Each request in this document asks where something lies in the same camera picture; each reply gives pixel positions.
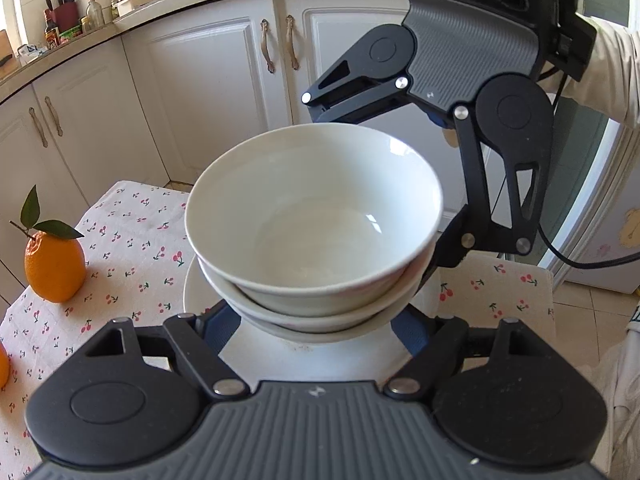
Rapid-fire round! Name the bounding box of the orange with green leaves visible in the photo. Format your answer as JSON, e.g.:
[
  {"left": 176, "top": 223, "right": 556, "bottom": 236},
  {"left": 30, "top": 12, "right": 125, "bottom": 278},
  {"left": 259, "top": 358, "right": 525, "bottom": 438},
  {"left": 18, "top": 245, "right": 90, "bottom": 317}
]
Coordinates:
[{"left": 10, "top": 185, "right": 87, "bottom": 304}]

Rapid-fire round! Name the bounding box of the stained white fruit-print plate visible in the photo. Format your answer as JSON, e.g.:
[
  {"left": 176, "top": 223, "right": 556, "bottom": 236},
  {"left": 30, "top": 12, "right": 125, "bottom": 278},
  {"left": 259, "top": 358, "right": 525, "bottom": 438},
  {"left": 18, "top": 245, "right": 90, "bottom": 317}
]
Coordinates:
[{"left": 182, "top": 255, "right": 436, "bottom": 387}]

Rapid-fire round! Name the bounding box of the person's white clothing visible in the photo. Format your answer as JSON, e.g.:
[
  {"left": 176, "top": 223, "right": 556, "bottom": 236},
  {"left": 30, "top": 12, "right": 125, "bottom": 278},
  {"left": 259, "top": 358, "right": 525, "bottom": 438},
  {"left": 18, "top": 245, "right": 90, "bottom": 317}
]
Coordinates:
[{"left": 592, "top": 300, "right": 640, "bottom": 480}]

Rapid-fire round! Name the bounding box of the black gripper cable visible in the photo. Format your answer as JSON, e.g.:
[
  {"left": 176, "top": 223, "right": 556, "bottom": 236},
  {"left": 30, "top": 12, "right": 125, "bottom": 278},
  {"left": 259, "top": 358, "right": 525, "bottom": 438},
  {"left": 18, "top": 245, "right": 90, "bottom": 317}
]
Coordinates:
[{"left": 534, "top": 55, "right": 640, "bottom": 271}]

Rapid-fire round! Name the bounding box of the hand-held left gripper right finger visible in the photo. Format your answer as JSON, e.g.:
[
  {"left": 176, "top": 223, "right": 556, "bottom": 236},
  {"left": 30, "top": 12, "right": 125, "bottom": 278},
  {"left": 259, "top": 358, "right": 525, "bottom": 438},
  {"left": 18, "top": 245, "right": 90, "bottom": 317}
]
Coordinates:
[{"left": 382, "top": 314, "right": 561, "bottom": 402}]

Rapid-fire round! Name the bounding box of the red knife block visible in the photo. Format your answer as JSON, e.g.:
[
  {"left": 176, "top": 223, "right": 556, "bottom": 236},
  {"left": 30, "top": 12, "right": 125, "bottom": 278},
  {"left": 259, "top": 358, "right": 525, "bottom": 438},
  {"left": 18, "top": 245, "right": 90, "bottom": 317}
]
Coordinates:
[{"left": 44, "top": 0, "right": 80, "bottom": 34}]

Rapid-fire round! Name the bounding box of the white cherry-print cloth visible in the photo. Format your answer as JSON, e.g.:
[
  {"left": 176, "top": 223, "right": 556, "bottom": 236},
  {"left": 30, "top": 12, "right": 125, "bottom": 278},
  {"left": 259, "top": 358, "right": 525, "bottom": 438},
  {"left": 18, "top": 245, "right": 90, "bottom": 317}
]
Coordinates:
[{"left": 0, "top": 180, "right": 556, "bottom": 480}]

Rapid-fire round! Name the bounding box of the person's right forearm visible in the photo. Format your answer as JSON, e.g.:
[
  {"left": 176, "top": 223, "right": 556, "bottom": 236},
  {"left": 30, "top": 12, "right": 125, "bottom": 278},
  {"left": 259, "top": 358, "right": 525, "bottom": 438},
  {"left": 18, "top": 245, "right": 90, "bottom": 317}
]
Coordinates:
[{"left": 537, "top": 15, "right": 640, "bottom": 130}]

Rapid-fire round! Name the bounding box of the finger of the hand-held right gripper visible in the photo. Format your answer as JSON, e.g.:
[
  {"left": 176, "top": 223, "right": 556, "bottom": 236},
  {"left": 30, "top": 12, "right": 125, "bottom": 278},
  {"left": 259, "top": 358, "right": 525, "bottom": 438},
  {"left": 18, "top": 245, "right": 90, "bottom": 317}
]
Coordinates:
[
  {"left": 432, "top": 105, "right": 547, "bottom": 268},
  {"left": 301, "top": 50, "right": 412, "bottom": 125}
]

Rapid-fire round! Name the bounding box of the white plastic tray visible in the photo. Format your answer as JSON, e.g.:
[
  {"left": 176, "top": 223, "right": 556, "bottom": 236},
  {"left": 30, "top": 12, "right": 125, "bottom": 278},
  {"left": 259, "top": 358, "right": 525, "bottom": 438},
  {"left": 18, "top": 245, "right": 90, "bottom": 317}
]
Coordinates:
[{"left": 115, "top": 0, "right": 174, "bottom": 17}]

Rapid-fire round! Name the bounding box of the dark sauce bottle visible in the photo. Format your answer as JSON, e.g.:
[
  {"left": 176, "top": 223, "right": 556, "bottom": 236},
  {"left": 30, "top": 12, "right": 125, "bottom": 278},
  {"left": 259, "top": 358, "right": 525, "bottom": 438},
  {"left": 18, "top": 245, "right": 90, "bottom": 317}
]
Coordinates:
[{"left": 43, "top": 9, "right": 61, "bottom": 51}]

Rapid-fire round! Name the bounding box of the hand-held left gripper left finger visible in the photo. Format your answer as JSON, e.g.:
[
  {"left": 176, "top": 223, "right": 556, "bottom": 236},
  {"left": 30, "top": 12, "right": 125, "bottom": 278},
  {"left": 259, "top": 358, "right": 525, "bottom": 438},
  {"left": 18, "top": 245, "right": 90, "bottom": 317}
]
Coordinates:
[{"left": 65, "top": 305, "right": 251, "bottom": 402}]

